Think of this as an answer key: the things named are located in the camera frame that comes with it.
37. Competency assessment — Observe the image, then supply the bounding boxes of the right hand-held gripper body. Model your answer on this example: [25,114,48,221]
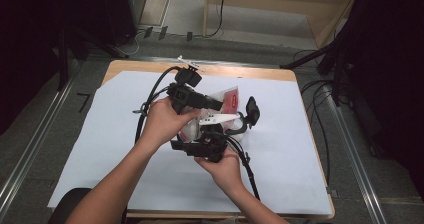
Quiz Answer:
[184,112,242,164]

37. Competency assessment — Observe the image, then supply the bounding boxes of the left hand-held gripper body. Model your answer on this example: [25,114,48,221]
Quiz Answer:
[166,55,206,115]

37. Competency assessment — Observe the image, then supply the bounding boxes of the red and white spout pouch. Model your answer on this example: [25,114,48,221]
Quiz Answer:
[178,86,241,144]

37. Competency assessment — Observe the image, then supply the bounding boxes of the clear jar with black lid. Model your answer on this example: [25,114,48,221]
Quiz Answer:
[224,96,262,145]

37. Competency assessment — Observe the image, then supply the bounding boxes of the person's left hand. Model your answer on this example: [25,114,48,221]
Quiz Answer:
[139,96,202,149]

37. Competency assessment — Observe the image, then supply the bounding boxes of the person's right hand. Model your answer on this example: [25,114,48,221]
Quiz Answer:
[194,146,244,194]

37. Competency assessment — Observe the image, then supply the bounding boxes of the white paper sheet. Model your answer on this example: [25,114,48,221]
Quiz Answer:
[47,71,333,216]

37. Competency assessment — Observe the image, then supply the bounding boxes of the black metal stand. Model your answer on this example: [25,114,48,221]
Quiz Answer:
[279,38,354,107]
[56,25,130,92]

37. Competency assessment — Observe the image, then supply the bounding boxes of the dark cabinet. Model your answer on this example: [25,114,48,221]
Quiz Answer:
[99,0,148,47]

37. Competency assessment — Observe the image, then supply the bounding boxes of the black chair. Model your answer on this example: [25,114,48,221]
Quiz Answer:
[47,187,93,224]

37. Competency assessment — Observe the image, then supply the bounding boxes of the black curtain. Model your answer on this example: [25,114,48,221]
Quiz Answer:
[333,0,424,200]
[0,0,111,136]

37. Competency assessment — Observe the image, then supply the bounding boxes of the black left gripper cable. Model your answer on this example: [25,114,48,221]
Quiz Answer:
[132,66,183,146]

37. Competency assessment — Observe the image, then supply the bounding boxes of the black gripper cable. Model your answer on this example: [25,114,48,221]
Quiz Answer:
[226,136,262,202]
[132,66,183,146]

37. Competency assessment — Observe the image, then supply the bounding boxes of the metal floor rail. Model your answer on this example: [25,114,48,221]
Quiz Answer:
[133,55,283,69]
[0,62,81,215]
[324,83,390,224]

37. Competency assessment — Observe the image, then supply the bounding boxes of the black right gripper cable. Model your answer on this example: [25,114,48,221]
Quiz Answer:
[226,136,262,202]

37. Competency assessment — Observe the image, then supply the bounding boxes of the white floor cable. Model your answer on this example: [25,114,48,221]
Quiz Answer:
[114,30,141,58]

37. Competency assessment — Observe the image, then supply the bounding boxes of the black hanging cable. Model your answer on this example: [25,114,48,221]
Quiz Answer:
[194,0,228,39]

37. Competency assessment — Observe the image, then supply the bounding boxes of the light wooden frame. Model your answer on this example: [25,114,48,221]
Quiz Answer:
[202,0,363,49]

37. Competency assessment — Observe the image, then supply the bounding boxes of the black floor cables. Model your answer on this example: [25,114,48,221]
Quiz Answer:
[299,78,335,187]

